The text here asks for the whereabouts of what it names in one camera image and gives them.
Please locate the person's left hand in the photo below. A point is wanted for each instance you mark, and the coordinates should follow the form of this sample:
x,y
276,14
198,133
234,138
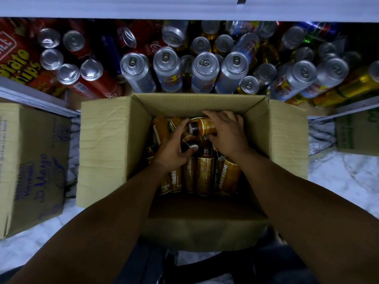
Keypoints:
x,y
172,152

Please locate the person's right hand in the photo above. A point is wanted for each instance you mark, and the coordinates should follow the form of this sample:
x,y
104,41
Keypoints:
x,y
231,136

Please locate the golden Oatside bottle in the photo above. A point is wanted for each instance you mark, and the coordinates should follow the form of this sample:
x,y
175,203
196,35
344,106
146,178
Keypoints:
x,y
202,127

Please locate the bottles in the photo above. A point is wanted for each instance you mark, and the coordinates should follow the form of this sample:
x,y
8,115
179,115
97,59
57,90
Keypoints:
x,y
204,171

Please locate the brown cardboard box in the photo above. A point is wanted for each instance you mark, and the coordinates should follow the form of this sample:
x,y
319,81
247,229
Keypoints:
x,y
201,227

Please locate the white metal shelving rack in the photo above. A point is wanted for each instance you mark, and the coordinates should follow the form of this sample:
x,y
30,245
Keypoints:
x,y
177,7

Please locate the person's right forearm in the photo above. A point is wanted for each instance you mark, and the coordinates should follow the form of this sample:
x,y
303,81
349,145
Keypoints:
x,y
314,216

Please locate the person's left forearm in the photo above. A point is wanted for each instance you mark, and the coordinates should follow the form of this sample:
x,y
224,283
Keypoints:
x,y
89,233

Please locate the person's grey trousers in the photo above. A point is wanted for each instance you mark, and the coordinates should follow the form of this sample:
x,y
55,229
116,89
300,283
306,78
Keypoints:
x,y
142,266

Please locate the printed cardboard carton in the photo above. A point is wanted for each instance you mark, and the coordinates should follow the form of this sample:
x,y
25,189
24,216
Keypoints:
x,y
32,168

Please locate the row of silver cans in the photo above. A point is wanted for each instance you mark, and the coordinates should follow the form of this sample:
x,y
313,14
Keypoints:
x,y
207,62

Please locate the black plastic stool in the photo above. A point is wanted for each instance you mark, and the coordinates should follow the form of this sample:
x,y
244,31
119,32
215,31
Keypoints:
x,y
201,272

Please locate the plain brown carton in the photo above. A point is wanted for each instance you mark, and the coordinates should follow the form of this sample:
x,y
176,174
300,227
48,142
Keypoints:
x,y
358,133

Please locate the large red chips packet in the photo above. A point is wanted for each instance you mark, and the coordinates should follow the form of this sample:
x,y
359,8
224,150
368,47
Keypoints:
x,y
18,62

